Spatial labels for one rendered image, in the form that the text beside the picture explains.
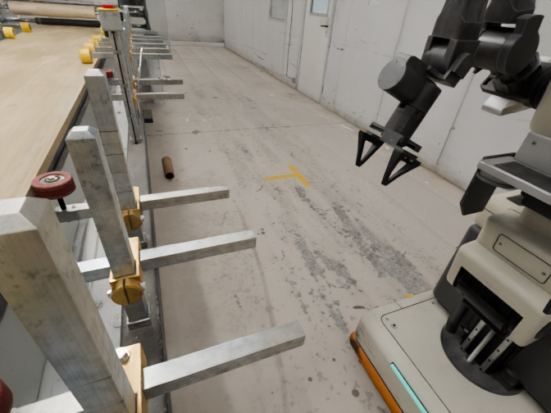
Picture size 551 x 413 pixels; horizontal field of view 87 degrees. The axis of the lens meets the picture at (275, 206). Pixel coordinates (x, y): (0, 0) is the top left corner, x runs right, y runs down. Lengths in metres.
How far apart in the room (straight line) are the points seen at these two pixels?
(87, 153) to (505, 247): 0.87
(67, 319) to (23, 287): 0.04
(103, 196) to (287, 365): 1.13
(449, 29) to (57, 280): 0.65
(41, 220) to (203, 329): 1.33
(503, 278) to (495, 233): 0.10
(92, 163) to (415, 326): 1.21
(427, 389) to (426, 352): 0.13
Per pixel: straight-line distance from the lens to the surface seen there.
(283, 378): 1.41
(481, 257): 0.89
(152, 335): 0.70
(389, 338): 1.28
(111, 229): 0.54
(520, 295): 0.86
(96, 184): 0.50
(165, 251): 0.65
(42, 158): 0.99
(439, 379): 1.27
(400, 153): 0.60
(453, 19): 0.66
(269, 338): 0.50
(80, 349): 0.32
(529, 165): 0.80
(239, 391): 1.39
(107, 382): 0.37
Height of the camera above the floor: 1.28
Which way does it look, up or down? 35 degrees down
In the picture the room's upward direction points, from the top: 5 degrees clockwise
